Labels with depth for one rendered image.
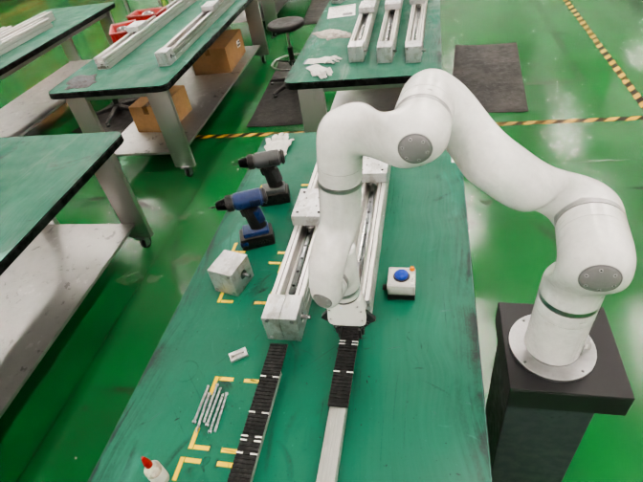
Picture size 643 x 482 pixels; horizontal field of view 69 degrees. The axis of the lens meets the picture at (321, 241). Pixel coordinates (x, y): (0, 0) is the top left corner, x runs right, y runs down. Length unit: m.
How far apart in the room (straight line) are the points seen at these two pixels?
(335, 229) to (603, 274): 0.49
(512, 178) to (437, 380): 0.60
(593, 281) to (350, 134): 0.48
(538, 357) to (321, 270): 0.54
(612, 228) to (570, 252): 0.08
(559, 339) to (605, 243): 0.31
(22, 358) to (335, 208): 1.97
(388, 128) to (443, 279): 0.80
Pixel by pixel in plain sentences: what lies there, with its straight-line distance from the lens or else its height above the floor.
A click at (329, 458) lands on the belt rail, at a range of 1.14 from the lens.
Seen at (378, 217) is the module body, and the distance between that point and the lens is 1.57.
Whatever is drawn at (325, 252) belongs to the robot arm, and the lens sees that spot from 0.99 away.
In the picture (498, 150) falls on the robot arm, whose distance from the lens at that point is 0.84.
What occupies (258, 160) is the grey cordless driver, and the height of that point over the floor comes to 0.98.
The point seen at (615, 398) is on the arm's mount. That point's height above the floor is 0.85.
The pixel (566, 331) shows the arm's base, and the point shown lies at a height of 1.00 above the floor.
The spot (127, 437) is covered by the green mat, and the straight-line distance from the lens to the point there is 1.36.
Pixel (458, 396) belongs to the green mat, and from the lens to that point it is 1.24.
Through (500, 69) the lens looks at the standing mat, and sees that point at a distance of 4.85.
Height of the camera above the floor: 1.84
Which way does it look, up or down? 41 degrees down
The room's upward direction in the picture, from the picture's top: 10 degrees counter-clockwise
